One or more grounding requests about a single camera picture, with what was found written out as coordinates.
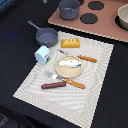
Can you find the knife with wooden handle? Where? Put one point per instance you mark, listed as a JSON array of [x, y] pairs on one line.
[[79, 56]]

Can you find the low grey pot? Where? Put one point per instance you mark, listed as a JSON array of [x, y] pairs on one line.
[[45, 36]]

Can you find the light blue milk carton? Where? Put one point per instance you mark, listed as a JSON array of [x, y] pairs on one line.
[[42, 55]]

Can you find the beige bowl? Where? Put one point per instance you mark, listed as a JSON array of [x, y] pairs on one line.
[[123, 16]]

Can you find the fork with wooden handle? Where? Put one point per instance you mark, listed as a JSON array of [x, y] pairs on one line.
[[55, 76]]

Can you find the brown toy sausage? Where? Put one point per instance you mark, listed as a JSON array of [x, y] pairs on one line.
[[53, 85]]

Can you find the round beige plate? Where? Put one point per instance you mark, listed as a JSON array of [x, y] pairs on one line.
[[68, 72]]

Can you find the tall grey pot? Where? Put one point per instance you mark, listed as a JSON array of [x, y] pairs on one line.
[[69, 9]]

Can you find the white and blue toy fish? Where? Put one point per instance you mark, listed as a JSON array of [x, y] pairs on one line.
[[70, 63]]

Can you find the yellow toy bread loaf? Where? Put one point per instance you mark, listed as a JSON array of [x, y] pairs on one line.
[[70, 43]]

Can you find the woven beige placemat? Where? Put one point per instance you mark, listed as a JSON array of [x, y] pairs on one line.
[[70, 103]]

